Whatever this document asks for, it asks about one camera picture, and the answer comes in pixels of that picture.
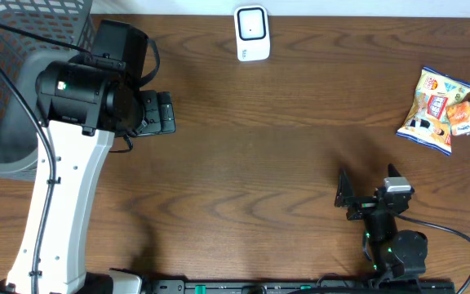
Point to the yellow snack bag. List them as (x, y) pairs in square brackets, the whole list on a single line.
[(427, 123)]

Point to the orange snack packet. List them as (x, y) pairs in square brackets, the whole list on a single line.
[(459, 118)]

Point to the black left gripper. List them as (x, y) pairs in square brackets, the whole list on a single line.
[(166, 113)]

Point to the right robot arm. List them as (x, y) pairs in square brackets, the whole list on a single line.
[(397, 255)]

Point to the dark grey plastic basket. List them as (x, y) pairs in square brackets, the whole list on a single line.
[(22, 59)]

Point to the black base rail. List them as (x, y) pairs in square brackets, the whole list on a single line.
[(304, 287)]

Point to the white barcode scanner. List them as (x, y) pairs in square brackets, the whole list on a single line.
[(252, 33)]

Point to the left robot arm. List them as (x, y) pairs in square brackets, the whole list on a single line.
[(84, 107)]

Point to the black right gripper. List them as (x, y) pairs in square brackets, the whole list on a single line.
[(345, 198)]

